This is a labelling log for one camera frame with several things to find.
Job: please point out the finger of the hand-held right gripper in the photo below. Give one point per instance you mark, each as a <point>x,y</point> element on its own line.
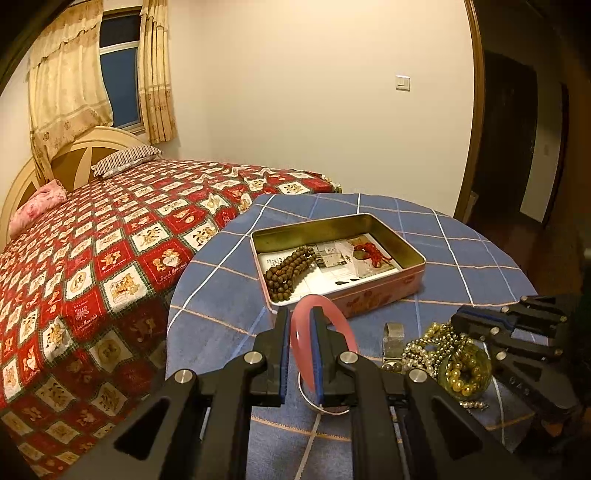
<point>540,304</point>
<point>531,376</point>

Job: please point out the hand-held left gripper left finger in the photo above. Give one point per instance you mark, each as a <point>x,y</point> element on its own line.
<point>284,353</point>

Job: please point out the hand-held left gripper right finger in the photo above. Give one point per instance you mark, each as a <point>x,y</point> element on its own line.
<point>318,355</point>

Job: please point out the pink bangle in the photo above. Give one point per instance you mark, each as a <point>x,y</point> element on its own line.
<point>301,355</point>

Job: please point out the green jade bangle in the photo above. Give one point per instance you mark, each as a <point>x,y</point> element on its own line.
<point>488,367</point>

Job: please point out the silver bangle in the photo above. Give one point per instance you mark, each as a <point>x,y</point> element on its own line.
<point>308,403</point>

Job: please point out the pink tin box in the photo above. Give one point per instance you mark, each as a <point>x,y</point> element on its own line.
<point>369,296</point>

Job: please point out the blue checked tablecloth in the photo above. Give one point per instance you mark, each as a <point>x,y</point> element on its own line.
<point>221,286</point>

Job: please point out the dark door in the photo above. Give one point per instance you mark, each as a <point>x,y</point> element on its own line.
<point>508,138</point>

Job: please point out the red checked bedspread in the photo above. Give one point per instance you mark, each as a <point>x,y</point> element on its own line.
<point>115,258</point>

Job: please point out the striped pillow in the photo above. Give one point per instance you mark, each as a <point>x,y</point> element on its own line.
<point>124,159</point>

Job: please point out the cream wooden headboard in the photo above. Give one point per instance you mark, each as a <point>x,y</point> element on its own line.
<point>78,152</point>

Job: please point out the pink floral pillow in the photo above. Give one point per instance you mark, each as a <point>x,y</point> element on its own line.
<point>37,205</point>

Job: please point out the narrow beige curtain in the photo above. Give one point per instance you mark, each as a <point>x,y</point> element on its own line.
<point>159,83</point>

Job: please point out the window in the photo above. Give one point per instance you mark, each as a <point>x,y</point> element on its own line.
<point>124,78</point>

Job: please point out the wide beige curtain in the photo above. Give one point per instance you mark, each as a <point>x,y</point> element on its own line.
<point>69,92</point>

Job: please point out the brown wooden door frame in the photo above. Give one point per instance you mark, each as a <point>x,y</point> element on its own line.
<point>478,92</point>

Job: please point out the white light switch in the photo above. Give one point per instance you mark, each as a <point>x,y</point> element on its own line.
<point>403,82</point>

